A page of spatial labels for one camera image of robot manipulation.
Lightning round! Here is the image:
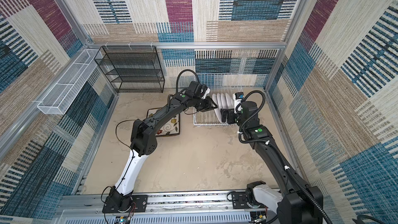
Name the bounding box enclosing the white mesh wall basket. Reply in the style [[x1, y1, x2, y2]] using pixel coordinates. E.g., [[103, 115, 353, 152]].
[[37, 49, 98, 115]]

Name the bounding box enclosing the black wire shelf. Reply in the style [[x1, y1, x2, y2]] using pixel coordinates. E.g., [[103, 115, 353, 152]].
[[94, 46, 165, 93]]

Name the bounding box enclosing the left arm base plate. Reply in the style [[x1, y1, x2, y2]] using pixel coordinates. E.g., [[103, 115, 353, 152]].
[[102, 195, 148, 214]]

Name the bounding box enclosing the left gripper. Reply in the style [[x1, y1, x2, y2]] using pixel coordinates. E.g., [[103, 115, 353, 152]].
[[193, 97, 220, 114]]

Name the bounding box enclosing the white round plate one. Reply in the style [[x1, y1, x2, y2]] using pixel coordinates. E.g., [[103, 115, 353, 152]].
[[212, 93, 222, 123]]

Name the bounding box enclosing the white round plate two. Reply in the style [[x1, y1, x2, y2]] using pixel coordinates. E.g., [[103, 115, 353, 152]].
[[217, 93, 228, 113]]

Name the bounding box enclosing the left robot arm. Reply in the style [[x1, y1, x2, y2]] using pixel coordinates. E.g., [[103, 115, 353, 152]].
[[102, 81, 218, 214]]

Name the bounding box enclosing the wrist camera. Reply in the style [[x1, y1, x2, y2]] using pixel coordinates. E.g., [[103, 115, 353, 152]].
[[200, 84, 210, 99], [233, 92, 244, 114]]

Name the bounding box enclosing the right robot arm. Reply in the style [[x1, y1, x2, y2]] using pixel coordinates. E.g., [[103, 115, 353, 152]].
[[221, 101, 332, 224]]

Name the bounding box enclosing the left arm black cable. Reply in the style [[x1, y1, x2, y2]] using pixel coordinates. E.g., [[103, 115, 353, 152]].
[[175, 69, 201, 94]]

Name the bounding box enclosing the white wire dish rack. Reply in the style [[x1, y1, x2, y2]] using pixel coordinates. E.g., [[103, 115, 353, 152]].
[[193, 73, 248, 127]]

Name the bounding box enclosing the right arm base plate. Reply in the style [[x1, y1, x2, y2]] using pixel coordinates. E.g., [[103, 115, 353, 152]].
[[227, 191, 265, 209]]

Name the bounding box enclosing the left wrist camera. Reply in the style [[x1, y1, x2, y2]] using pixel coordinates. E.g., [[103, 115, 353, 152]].
[[200, 84, 210, 99]]

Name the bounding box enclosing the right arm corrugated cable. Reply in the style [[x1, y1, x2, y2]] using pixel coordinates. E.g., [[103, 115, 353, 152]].
[[234, 90, 333, 224]]

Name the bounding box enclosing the white round plate three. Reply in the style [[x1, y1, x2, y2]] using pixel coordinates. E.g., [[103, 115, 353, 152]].
[[222, 93, 229, 109]]

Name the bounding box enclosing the white round plate four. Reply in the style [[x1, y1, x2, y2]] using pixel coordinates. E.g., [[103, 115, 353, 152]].
[[226, 94, 235, 109]]

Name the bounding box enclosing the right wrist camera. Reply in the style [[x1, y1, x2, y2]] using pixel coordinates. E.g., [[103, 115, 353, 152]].
[[233, 92, 244, 114]]

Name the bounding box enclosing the aluminium mounting rail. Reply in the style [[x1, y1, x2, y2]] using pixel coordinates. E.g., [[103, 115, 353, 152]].
[[52, 190, 275, 224]]

